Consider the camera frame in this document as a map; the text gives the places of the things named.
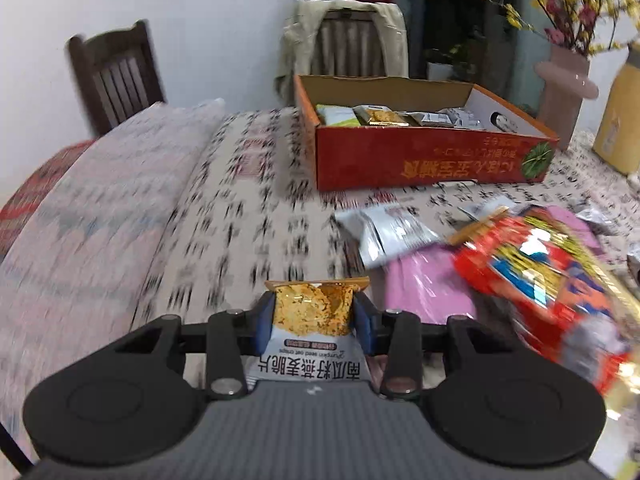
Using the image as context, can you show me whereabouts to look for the large red snack bag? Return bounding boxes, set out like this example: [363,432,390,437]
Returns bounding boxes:
[452,204,640,397]

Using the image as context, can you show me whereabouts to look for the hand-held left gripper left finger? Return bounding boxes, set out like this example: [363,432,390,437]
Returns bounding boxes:
[102,291,276,402]

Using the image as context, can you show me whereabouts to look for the pink ceramic vase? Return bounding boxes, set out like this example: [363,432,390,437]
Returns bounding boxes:
[534,44,599,152]

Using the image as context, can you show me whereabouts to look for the chair with beige jacket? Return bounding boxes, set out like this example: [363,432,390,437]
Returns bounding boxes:
[274,0,409,107]

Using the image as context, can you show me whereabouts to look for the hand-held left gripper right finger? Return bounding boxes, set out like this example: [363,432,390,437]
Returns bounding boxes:
[352,292,527,402]

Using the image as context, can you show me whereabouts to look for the dark wooden chair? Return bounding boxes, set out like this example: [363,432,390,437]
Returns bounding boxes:
[67,19,167,138]

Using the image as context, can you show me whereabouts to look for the yellow and pink flower branches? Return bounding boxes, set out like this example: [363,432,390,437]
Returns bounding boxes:
[479,0,640,59]

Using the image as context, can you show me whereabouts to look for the red patterned cloth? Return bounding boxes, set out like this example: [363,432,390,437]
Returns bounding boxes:
[0,139,97,252]

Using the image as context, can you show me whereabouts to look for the purple snack packet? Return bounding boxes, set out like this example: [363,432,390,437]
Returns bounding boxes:
[384,246,477,327]
[542,203,604,257]

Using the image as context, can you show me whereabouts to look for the wooden chair with slats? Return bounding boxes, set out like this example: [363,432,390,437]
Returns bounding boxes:
[311,6,383,80]

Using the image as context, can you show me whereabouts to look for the pale woven patterned cloth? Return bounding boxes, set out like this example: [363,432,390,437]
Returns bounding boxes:
[0,100,227,463]

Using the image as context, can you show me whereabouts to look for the yellow thermos jug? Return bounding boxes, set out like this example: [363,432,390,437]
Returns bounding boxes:
[592,42,640,177]

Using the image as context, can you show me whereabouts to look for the green snack packet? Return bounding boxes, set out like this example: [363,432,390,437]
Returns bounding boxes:
[315,103,362,128]

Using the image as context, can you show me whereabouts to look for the small white plant pot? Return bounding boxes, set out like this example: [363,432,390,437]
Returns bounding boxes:
[424,42,477,82]

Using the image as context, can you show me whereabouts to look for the red cardboard box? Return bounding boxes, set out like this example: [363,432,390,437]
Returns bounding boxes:
[293,74,560,192]

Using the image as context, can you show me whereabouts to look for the silver snack packet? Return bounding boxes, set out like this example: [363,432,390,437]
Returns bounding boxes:
[440,107,485,131]
[406,109,454,128]
[334,204,442,269]
[575,209,620,237]

